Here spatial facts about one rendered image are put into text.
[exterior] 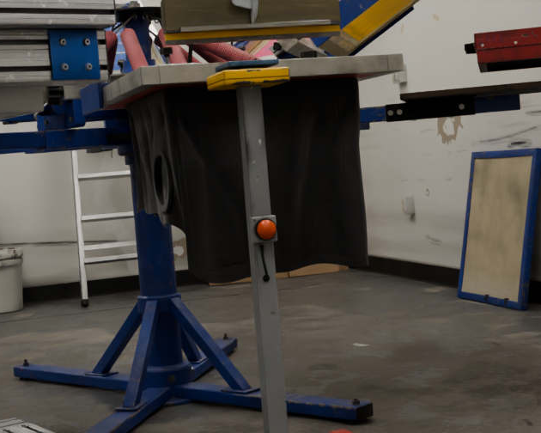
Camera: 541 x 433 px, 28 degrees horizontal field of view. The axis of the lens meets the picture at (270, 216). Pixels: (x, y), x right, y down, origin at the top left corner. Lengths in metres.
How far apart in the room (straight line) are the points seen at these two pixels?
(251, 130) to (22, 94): 0.43
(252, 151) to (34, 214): 4.93
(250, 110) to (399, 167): 4.50
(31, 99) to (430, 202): 4.42
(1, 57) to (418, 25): 4.54
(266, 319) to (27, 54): 0.67
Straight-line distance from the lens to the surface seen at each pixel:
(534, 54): 3.28
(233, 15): 2.41
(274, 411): 2.12
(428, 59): 6.11
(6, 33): 1.87
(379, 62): 2.37
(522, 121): 5.27
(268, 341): 2.09
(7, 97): 1.95
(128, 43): 3.45
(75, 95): 3.02
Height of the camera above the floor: 0.78
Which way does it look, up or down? 3 degrees down
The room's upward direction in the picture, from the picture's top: 5 degrees counter-clockwise
